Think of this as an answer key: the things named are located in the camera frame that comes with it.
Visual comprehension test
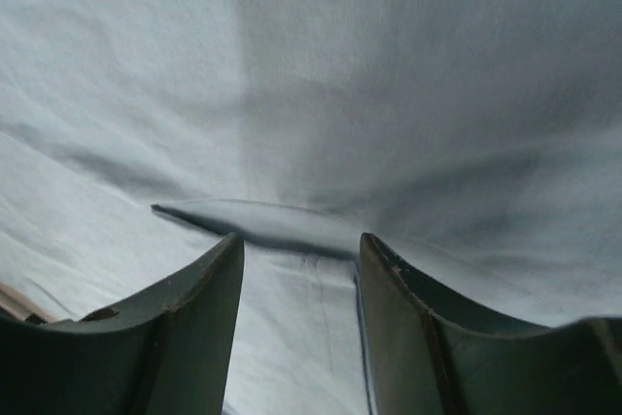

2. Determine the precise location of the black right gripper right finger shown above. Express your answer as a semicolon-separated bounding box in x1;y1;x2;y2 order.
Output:
359;233;621;414

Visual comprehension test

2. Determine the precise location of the grey-blue t-shirt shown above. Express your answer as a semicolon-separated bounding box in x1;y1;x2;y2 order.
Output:
1;0;621;414

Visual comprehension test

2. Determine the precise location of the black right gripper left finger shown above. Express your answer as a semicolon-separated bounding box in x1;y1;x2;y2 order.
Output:
1;234;244;414

